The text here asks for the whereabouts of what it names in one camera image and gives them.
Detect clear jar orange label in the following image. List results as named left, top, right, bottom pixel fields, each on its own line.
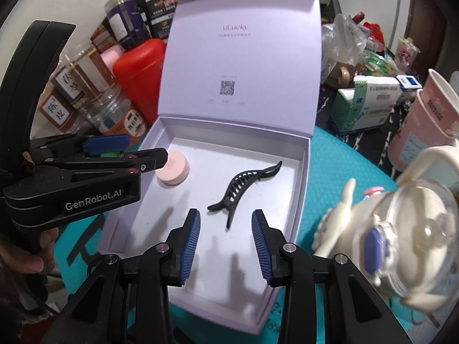
left=86, top=88, right=151, bottom=147

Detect teal foam mat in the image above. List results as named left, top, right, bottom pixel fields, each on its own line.
left=46, top=124, right=459, bottom=344

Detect pink bottle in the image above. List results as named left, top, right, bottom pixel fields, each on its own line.
left=100, top=45, right=124, bottom=79

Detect cream cartoon water bottle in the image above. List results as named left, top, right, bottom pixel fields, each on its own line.
left=312, top=145, right=459, bottom=316

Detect pink paper cup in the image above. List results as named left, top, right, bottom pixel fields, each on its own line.
left=389, top=89, right=459, bottom=176
left=418, top=68, right=459, bottom=142

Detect lilac gift box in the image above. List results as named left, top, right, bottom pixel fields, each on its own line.
left=98, top=0, right=321, bottom=335

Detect pink round compact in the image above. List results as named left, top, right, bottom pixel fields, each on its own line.
left=155, top=150, right=190, bottom=188

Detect red plastic canister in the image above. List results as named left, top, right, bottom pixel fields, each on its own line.
left=113, top=38, right=166, bottom=130

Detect green snack packets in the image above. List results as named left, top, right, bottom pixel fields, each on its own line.
left=362, top=52, right=398, bottom=77

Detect printed glass cup with lid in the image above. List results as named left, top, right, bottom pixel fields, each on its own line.
left=394, top=38, right=420, bottom=69

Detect purple label plastic jar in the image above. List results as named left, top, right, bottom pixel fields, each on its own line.
left=105, top=0, right=149, bottom=49

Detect red packet in bag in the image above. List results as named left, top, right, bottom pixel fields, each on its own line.
left=349, top=12, right=384, bottom=44

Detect clear plastic bag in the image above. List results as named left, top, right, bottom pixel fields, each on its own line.
left=321, top=14, right=370, bottom=87

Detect clear jar gold striped label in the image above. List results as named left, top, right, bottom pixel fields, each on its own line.
left=66, top=41, right=117, bottom=103

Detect dark wooden door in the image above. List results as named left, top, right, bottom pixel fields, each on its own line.
left=405, top=0, right=449, bottom=76

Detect black hair claw clip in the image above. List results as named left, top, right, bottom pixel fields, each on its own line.
left=207, top=161, right=284, bottom=229

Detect green white medicine box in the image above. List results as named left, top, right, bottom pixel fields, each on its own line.
left=330, top=77, right=400, bottom=136

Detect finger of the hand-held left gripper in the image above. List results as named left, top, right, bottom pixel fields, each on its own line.
left=30, top=134, right=130, bottom=167
left=54, top=148, right=169, bottom=184

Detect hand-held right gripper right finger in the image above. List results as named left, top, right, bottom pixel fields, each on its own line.
left=251, top=208, right=420, bottom=344

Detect blue white small box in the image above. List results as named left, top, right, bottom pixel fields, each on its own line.
left=396, top=75, right=424, bottom=103

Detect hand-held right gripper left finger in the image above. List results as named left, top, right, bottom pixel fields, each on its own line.
left=39, top=208, right=202, bottom=344

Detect clear jar white label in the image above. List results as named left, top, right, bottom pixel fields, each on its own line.
left=50, top=70, right=88, bottom=110
left=36, top=88, right=81, bottom=137

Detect black snack bag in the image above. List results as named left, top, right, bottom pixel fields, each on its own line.
left=150, top=17, right=176, bottom=40
left=133, top=0, right=180, bottom=20

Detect person's left hand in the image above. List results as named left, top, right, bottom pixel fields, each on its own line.
left=0, top=227, right=60, bottom=276

